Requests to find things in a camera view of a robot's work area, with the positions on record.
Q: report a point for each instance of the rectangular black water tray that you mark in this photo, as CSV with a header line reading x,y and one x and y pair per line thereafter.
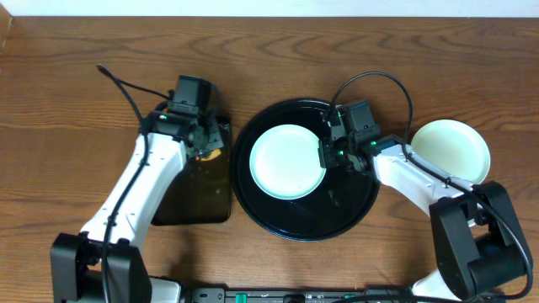
x,y
201,193

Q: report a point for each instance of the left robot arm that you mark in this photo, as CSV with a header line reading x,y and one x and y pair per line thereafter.
x,y
103,262

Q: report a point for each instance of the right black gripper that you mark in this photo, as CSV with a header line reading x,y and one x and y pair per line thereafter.
x,y
325,147

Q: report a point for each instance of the round black tray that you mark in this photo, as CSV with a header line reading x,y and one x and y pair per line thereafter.
x,y
338,204

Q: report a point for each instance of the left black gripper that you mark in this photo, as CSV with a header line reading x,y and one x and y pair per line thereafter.
x,y
209,137

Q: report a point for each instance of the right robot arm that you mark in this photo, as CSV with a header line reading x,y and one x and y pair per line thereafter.
x,y
479,243

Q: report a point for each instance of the light blue plate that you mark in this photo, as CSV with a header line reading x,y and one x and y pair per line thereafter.
x,y
284,162
454,147

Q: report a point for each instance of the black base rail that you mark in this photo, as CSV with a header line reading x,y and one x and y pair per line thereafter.
x,y
223,295

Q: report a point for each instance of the orange green scrub sponge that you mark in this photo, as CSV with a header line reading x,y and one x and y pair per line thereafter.
x,y
209,156

